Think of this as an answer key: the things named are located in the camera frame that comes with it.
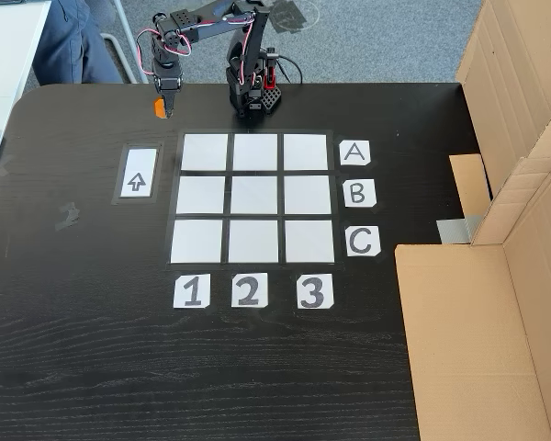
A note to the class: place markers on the round orange token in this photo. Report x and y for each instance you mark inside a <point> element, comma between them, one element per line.
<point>159,109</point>

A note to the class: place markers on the white nine-square paper grid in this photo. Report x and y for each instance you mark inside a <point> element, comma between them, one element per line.
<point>253,197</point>

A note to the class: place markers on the white arrow paper sheet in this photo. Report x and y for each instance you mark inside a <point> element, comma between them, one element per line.
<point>138,177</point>

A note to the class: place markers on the person in blue trousers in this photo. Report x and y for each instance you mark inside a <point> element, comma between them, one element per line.
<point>69,46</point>

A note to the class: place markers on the red and black clamp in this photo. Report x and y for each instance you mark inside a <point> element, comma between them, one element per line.
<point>271,69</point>

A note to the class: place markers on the clear tape piece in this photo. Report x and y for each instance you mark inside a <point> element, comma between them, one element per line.
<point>4,166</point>
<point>68,216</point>

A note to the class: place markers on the white table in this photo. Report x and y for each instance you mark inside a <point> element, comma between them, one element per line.
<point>9,55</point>

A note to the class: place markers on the paper sheet number 1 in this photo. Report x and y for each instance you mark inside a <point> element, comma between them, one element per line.
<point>191,291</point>

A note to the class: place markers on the paper sheet letter A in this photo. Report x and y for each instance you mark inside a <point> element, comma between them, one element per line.
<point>354,153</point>

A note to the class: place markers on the paper sheet number 2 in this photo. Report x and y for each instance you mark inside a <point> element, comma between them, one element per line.
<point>249,290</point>

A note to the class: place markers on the paper sheet letter B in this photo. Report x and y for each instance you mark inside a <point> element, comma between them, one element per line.
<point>359,193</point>

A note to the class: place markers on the paper sheet letter C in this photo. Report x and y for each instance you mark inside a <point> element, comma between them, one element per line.
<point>362,241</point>

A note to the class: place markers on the paper sheet number 3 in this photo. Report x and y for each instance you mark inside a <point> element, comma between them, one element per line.
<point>315,291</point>

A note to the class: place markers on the grey tape piece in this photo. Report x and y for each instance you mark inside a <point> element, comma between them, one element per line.
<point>457,229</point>

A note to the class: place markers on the brown cardboard box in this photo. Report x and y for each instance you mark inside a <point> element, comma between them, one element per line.
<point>477,344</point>
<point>519,69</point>

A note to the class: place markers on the white metal frame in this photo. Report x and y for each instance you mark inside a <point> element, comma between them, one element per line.
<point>126,46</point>

